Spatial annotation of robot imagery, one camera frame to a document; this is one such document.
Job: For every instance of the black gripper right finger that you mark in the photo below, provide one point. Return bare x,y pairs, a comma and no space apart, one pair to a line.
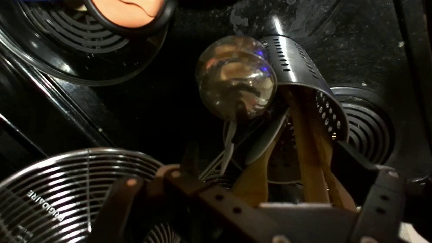
383,203

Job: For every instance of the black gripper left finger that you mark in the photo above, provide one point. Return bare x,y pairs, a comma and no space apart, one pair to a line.
126,211

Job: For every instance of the grey spatula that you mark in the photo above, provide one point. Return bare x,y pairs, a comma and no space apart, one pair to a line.
271,140

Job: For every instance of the wooden spatula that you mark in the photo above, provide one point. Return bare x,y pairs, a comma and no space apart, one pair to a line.
311,149

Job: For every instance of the wooden spoon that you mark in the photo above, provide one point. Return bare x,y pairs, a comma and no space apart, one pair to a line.
339,191
254,180

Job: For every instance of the large coil burner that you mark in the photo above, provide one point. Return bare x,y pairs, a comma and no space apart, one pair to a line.
372,130

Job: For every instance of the black electric stove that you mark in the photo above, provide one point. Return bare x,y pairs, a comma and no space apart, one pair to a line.
180,90

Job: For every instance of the perforated steel utensil holder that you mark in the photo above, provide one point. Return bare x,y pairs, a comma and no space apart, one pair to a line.
298,63

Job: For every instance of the large steel ladle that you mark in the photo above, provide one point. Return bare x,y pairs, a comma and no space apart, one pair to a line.
238,90

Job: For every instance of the small coil burner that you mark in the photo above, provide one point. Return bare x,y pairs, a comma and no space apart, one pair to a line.
90,48

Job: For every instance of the small steel ladle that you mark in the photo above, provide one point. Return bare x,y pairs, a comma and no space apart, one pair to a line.
221,49

